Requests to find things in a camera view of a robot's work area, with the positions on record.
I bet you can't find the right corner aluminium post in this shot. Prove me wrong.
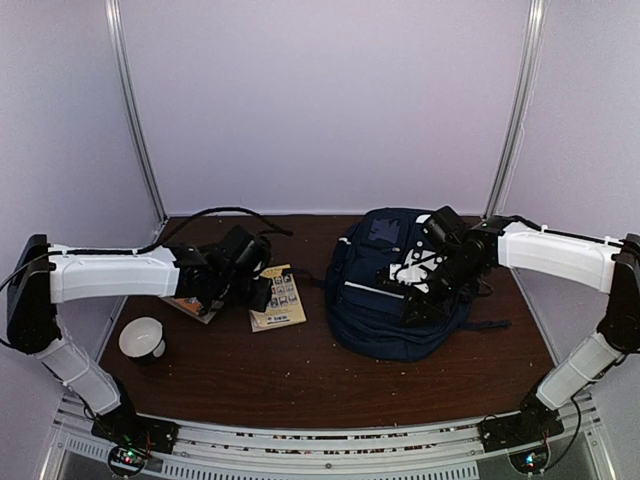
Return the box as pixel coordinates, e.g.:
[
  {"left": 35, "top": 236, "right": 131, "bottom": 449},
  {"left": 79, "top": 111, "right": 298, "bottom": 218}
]
[{"left": 483, "top": 0, "right": 547, "bottom": 218}]

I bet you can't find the front aluminium rail frame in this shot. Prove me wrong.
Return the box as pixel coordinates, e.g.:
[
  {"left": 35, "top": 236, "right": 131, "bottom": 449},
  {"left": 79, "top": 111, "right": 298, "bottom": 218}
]
[{"left": 49, "top": 392, "right": 606, "bottom": 480}]

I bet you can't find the navy blue backpack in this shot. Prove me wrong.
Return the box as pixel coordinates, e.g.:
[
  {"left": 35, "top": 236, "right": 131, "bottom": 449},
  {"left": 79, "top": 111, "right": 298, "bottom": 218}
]
[{"left": 284, "top": 207, "right": 511, "bottom": 364}]

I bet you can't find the left corner aluminium post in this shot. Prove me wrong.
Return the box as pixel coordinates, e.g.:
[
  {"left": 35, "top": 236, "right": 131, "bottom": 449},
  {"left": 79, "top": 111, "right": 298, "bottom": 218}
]
[{"left": 105, "top": 0, "right": 167, "bottom": 223}]

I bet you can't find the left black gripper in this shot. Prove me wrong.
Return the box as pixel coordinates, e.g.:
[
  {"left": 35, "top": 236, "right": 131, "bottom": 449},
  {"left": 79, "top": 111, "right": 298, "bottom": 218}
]
[{"left": 215, "top": 273, "right": 274, "bottom": 314}]

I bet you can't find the corner aluminium post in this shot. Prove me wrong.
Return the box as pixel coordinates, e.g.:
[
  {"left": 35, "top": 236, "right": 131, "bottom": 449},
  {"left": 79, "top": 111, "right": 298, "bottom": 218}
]
[
  {"left": 105, "top": 0, "right": 167, "bottom": 223},
  {"left": 483, "top": 0, "right": 547, "bottom": 218}
]

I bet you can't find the yellow paperback book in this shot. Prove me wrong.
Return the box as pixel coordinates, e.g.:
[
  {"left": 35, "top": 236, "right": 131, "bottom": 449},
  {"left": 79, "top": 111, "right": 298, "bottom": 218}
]
[{"left": 249, "top": 264, "right": 307, "bottom": 333}]

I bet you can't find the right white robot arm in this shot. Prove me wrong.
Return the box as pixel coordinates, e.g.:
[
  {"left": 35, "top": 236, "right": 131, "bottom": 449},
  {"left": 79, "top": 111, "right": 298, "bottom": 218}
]
[{"left": 387, "top": 206, "right": 639, "bottom": 442}]

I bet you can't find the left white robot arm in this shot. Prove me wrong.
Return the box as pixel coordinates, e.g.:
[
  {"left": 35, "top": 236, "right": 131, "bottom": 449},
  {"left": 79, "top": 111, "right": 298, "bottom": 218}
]
[{"left": 1, "top": 207, "right": 186, "bottom": 436}]

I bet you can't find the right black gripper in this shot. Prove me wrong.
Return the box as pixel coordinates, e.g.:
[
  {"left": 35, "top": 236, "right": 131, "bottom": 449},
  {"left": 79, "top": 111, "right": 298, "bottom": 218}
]
[{"left": 399, "top": 252, "right": 484, "bottom": 326}]

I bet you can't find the orange comic paperback book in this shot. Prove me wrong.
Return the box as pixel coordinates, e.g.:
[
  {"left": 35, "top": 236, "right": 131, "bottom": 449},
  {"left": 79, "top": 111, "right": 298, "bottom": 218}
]
[{"left": 162, "top": 297, "right": 218, "bottom": 325}]

